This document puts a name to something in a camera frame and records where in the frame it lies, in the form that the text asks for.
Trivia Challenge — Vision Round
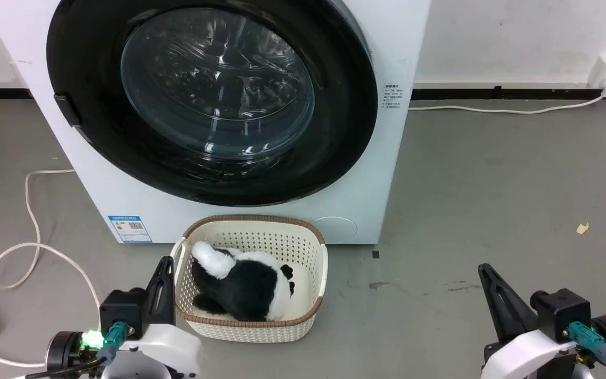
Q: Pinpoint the round white filter cover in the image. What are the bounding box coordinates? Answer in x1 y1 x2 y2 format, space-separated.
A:
311 216 358 244

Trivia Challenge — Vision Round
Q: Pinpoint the black round glass washer door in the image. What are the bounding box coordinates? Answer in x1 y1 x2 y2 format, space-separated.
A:
46 0 378 207

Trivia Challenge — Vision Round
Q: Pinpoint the white front-load washing machine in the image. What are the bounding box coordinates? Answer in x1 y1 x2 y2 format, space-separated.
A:
0 0 431 245

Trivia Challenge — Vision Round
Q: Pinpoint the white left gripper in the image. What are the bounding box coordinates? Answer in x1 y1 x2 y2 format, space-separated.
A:
101 256 202 379

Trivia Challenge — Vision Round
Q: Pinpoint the white text warning sticker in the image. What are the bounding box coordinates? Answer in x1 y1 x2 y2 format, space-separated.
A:
383 83 402 109

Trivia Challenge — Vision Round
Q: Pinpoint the black white panda plush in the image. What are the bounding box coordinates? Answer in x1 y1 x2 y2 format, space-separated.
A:
191 241 296 322

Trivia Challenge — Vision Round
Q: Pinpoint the blue energy label sticker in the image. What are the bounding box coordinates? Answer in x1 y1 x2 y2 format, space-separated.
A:
107 215 153 244

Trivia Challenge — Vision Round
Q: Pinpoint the black teal-plug gripper cable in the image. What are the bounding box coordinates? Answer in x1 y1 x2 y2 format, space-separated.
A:
24 322 129 379
568 322 606 379

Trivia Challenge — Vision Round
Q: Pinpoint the black door handle latch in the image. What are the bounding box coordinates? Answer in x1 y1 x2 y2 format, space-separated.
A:
54 93 81 127

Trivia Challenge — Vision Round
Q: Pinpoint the short white power strip cord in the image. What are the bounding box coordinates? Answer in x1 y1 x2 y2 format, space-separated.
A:
0 345 47 368

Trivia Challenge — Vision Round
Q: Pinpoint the long white looping power cable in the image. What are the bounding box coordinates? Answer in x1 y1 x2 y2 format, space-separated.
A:
0 168 103 317

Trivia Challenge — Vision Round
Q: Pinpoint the black teal-plug left gripper cable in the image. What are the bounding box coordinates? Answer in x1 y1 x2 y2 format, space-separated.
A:
24 322 129 379

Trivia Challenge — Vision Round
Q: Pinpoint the thin white wall plug cable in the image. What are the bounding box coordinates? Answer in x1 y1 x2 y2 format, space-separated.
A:
408 88 606 115

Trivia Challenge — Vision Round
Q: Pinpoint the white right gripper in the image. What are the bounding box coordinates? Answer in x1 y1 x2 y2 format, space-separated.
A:
478 263 580 379

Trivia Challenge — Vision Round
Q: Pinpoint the cream plastic laundry basket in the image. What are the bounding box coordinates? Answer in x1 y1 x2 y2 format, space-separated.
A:
170 214 329 344

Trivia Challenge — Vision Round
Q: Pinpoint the black teal-plug right gripper cable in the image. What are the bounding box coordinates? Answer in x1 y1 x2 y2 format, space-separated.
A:
568 322 606 379

